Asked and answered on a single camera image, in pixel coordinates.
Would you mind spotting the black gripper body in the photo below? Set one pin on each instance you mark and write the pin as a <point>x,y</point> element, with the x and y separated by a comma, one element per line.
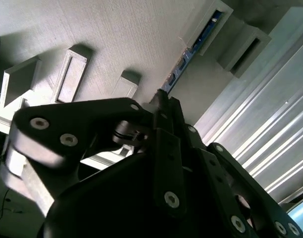
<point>104,210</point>

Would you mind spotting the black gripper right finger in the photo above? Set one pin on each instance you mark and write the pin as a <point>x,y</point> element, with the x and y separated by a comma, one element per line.
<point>216,168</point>

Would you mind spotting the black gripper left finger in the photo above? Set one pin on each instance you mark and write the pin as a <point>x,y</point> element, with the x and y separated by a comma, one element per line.
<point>55,124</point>

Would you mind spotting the blue RAM stick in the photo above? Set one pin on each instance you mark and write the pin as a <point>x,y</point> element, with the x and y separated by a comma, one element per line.
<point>181,63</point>

